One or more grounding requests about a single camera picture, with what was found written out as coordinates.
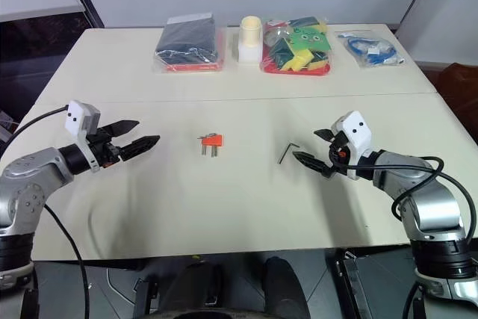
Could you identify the yellow sponge block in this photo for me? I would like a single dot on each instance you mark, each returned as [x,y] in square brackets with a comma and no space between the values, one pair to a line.
[298,60]

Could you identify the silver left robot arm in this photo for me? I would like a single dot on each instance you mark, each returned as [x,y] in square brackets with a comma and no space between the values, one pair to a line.
[26,184]

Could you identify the green card with face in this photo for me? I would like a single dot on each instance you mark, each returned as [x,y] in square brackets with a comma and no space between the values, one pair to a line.
[308,39]

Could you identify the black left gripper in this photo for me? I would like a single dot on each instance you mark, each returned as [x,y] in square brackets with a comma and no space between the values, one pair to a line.
[104,151]

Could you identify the black metal frame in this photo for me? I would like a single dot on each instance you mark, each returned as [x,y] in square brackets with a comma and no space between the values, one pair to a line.
[351,285]

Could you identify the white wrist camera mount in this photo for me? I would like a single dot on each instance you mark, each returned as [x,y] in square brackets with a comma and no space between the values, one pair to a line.
[76,115]
[356,132]

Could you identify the plastic bag of sponges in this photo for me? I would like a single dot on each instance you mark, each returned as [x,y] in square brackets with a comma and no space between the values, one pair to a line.
[295,54]

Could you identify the red rectangular block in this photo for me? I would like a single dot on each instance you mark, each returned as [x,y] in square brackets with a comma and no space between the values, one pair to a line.
[213,140]

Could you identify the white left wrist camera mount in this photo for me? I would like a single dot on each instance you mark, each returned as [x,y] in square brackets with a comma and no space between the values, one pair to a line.
[76,115]

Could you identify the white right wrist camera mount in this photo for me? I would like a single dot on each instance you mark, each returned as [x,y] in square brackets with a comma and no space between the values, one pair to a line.
[356,132]

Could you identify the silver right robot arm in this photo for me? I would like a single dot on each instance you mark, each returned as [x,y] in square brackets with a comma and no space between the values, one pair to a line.
[425,199]

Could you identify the black hex key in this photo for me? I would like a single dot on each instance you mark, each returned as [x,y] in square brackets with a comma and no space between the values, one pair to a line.
[284,154]

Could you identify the cream cylinder on white base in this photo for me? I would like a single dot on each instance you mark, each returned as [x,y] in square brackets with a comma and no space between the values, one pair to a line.
[250,40]

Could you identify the brown red object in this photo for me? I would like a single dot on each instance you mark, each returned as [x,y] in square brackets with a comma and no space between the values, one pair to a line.
[461,91]

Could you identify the plastic bag of black cloth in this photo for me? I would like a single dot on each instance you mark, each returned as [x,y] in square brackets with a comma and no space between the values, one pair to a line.
[188,40]

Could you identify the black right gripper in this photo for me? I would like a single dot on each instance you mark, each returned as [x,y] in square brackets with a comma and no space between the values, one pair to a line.
[338,154]

